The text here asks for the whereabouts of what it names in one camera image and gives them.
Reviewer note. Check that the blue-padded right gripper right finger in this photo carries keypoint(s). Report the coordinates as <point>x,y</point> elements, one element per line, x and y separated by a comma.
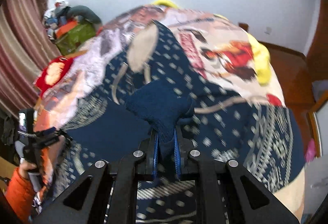
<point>181,151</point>

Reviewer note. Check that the grey-green plush toy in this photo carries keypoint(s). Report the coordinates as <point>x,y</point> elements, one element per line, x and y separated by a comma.
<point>85,12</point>

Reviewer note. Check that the yellow bed sheet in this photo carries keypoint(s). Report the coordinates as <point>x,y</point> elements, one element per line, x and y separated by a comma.
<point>261,54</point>

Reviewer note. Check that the orange jacket sleeve forearm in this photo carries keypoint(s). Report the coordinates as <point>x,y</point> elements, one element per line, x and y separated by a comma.
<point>20,195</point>

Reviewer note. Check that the left hand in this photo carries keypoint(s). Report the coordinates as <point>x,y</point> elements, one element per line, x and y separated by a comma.
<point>24,167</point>

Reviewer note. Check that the navy patterned hooded sweatshirt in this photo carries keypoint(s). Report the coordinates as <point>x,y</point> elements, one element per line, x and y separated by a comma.
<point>156,106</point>

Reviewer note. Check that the red plush pillow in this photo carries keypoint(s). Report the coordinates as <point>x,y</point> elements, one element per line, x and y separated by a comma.
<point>52,74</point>

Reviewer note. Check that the printed bed cover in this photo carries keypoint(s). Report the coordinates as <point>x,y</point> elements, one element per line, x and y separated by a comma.
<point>199,55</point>

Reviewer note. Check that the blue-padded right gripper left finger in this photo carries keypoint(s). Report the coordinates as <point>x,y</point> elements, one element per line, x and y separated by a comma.
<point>152,155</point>

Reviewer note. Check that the striped pink curtain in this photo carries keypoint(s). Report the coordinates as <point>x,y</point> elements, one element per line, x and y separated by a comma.
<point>25,51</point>

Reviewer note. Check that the orange box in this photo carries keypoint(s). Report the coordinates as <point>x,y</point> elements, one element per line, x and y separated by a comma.
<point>65,28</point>

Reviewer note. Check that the green bag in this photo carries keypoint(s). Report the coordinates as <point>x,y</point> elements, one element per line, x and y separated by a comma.
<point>70,41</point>

